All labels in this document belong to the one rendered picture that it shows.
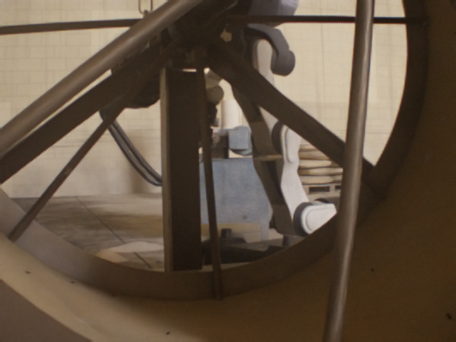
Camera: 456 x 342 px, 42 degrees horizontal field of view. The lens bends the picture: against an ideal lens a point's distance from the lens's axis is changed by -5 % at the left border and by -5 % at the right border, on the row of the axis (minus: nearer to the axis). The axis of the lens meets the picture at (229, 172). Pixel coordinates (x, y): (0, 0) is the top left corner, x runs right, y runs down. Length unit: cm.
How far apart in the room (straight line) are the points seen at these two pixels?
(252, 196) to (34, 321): 336
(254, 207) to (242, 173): 23
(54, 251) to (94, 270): 12
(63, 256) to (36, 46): 863
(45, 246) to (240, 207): 246
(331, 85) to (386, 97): 117
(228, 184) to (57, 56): 655
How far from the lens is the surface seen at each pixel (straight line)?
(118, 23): 171
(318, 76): 1123
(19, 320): 71
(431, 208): 173
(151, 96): 249
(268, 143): 243
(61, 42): 1024
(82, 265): 171
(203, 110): 172
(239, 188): 401
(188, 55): 188
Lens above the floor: 54
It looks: 1 degrees down
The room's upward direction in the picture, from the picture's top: 1 degrees counter-clockwise
